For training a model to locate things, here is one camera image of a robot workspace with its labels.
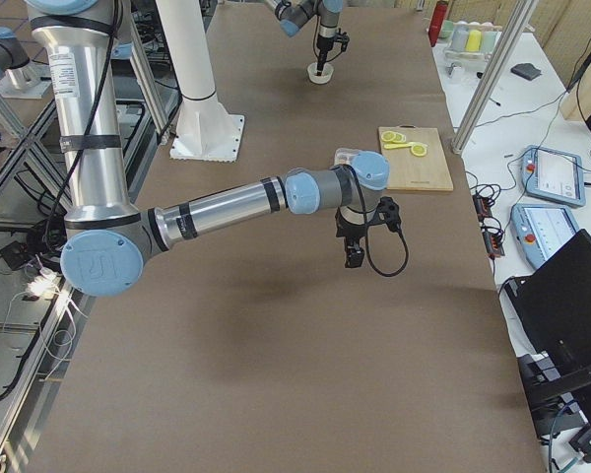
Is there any clear plastic egg box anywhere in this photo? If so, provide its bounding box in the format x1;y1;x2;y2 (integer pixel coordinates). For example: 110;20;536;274
333;148;361;166

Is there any white bowl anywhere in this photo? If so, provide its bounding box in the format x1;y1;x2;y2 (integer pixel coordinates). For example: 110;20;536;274
306;62;334;85

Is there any wooden cutting board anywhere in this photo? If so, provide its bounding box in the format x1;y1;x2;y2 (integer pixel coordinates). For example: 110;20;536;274
378;126;453;192

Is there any lemon slice top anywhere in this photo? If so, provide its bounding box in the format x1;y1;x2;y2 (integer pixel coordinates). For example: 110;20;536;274
380;130;397;143

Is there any red bottle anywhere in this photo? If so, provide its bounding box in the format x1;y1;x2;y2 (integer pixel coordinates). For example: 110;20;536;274
427;0;448;47

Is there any lemon slice middle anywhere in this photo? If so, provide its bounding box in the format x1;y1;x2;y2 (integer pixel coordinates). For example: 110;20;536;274
393;132;407;143

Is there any lemon slice by knife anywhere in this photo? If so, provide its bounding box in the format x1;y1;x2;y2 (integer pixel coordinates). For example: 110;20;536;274
410;142;428;157

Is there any yellow plastic knife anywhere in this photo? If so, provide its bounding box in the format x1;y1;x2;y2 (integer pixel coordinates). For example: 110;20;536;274
383;142;414;150

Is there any yellow cup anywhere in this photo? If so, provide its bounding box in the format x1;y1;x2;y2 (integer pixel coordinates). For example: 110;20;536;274
465;29;482;53

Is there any teach pendant lower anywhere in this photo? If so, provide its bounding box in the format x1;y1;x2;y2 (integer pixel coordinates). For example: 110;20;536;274
511;204;580;269

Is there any teach pendant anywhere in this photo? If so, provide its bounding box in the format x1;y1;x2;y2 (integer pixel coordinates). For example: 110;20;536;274
511;204;580;269
521;145;586;207

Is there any teach pendant upper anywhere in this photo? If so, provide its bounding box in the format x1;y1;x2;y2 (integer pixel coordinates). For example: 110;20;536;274
521;145;586;207

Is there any white camera stand base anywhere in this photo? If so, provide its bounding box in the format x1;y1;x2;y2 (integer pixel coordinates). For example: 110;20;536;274
157;0;245;163

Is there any aluminium frame post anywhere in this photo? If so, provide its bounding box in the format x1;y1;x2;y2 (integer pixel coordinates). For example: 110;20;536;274
451;0;539;156

